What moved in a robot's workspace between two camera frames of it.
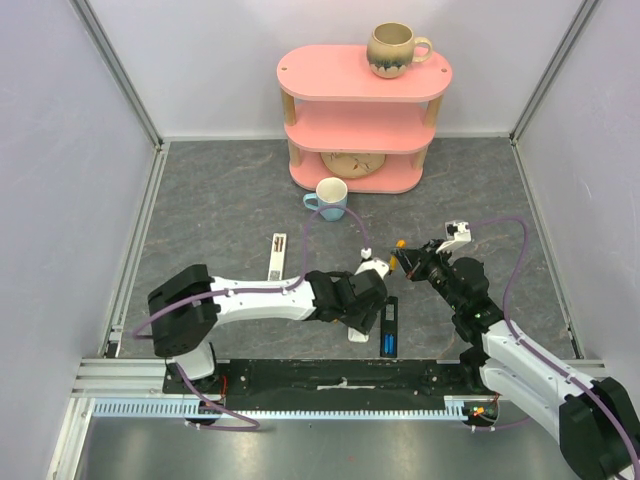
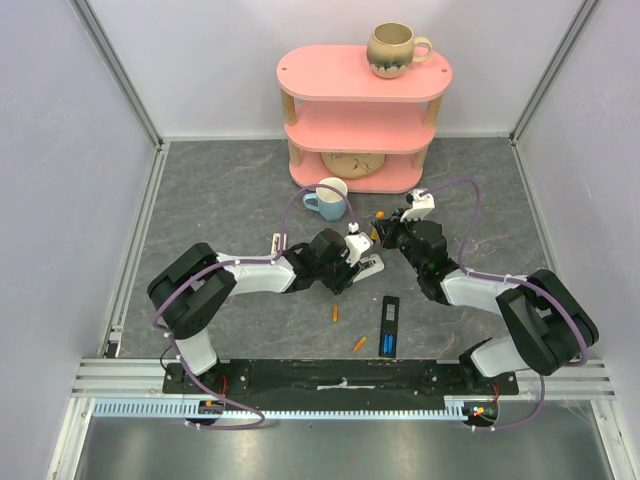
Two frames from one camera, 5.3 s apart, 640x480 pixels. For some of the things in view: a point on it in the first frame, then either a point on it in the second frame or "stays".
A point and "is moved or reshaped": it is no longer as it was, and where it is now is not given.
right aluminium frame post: [553, 68] stays
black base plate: [332, 381] stays
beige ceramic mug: [391, 49] stays
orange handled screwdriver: [393, 259] -> [373, 234]
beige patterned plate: [352, 165] stays
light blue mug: [330, 191] stays
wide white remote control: [356, 336] is moved or reshaped
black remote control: [389, 328] stays
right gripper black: [420, 263] -> [391, 232]
